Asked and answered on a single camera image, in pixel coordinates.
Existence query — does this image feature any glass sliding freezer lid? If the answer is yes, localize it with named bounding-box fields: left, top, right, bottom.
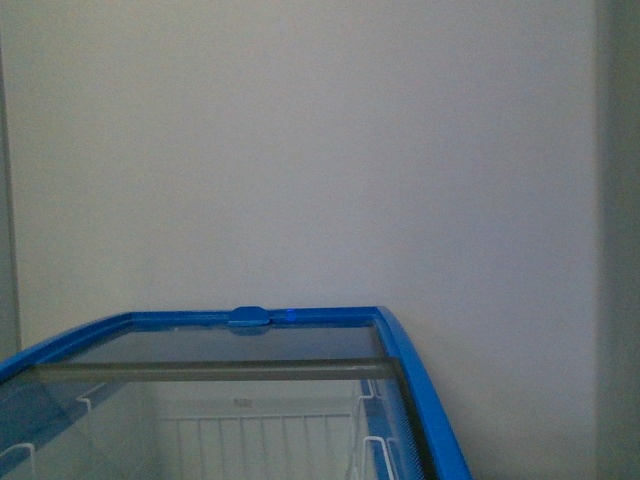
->
left=0, top=319, right=426, bottom=480

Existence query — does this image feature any white chest freezer blue rim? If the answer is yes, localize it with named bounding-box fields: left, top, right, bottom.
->
left=0, top=305, right=474, bottom=480

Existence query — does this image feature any white wire freezer basket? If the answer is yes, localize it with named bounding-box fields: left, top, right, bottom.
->
left=1, top=379, right=398, bottom=479

